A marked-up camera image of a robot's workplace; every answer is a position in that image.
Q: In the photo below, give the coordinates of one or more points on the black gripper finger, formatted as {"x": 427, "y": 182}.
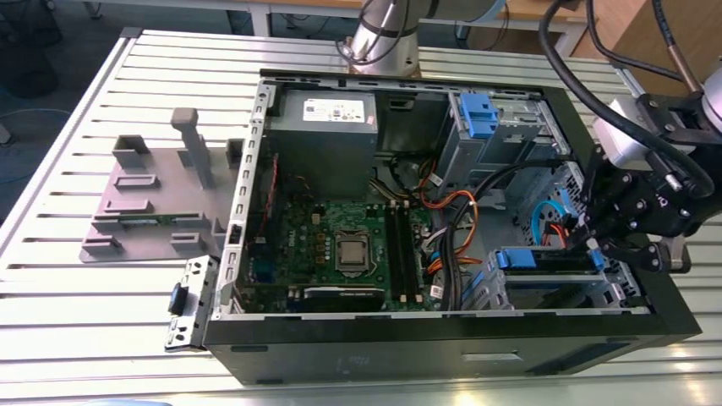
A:
{"x": 649, "y": 254}
{"x": 614, "y": 199}

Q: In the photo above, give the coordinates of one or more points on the hard disk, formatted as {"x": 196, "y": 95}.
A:
{"x": 515, "y": 259}

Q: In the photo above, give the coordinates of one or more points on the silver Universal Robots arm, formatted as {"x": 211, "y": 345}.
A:
{"x": 389, "y": 51}

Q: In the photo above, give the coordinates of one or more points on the metal disk bay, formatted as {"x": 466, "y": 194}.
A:
{"x": 553, "y": 277}

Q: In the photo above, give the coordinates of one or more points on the metal optical drive cage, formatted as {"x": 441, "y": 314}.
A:
{"x": 497, "y": 148}

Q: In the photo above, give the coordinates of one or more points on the blue plastic drive latch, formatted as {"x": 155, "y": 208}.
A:
{"x": 477, "y": 114}

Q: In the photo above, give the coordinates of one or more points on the black RAM slot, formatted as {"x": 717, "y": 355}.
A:
{"x": 411, "y": 254}
{"x": 397, "y": 254}

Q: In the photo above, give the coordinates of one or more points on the wooden cabinet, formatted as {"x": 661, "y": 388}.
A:
{"x": 632, "y": 21}

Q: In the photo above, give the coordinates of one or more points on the wooden top desk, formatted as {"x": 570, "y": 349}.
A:
{"x": 525, "y": 16}

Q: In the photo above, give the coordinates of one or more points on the silver CPU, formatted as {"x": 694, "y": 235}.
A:
{"x": 351, "y": 254}

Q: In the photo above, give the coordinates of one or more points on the CPU socket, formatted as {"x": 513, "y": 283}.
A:
{"x": 353, "y": 271}

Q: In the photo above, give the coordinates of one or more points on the black open PC case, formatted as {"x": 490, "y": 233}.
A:
{"x": 395, "y": 351}

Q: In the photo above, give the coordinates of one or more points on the grey power supply unit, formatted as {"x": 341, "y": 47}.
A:
{"x": 322, "y": 160}

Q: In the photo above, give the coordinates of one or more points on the black graphics card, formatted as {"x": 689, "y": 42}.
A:
{"x": 338, "y": 296}

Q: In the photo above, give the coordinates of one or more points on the green motherboard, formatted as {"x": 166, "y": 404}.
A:
{"x": 305, "y": 254}

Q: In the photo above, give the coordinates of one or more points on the white framed desk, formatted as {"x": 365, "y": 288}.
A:
{"x": 258, "y": 23}

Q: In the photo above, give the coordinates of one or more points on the grey parts rack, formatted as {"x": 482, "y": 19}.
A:
{"x": 158, "y": 203}

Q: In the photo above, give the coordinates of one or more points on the green RAM stick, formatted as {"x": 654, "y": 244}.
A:
{"x": 150, "y": 220}

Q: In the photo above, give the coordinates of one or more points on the black office chair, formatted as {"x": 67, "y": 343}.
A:
{"x": 23, "y": 80}

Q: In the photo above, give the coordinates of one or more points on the metal card retainer bracket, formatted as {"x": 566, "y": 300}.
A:
{"x": 198, "y": 275}

